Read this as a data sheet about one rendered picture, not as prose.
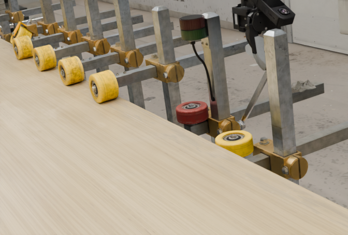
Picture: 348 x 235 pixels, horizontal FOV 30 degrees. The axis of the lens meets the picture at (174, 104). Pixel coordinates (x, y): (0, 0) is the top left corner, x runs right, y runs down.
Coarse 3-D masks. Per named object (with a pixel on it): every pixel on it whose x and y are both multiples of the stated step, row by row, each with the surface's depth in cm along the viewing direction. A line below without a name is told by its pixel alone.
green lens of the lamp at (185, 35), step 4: (204, 28) 151; (184, 32) 150; (188, 32) 150; (192, 32) 149; (196, 32) 149; (200, 32) 150; (204, 32) 151; (184, 36) 151; (188, 36) 150; (192, 36) 150; (196, 36) 150; (200, 36) 150; (204, 36) 151
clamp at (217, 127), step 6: (210, 114) 164; (210, 120) 162; (216, 120) 160; (222, 120) 159; (228, 120) 159; (234, 120) 161; (210, 126) 162; (216, 126) 160; (222, 126) 158; (228, 126) 158; (234, 126) 159; (210, 132) 163; (216, 132) 160; (222, 132) 158
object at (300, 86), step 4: (300, 80) 180; (308, 80) 177; (292, 84) 176; (296, 84) 176; (300, 84) 177; (304, 84) 176; (308, 84) 176; (312, 84) 177; (292, 88) 174; (296, 88) 176; (300, 88) 174; (304, 88) 175; (308, 88) 176; (312, 88) 176; (292, 92) 174
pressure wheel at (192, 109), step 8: (184, 104) 163; (192, 104) 161; (200, 104) 162; (176, 112) 161; (184, 112) 158; (192, 112) 158; (200, 112) 158; (184, 120) 159; (192, 120) 158; (200, 120) 159
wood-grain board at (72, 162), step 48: (0, 48) 264; (0, 96) 195; (48, 96) 188; (0, 144) 155; (48, 144) 151; (96, 144) 147; (144, 144) 143; (192, 144) 139; (0, 192) 129; (48, 192) 126; (96, 192) 123; (144, 192) 120; (192, 192) 118; (240, 192) 115; (288, 192) 113
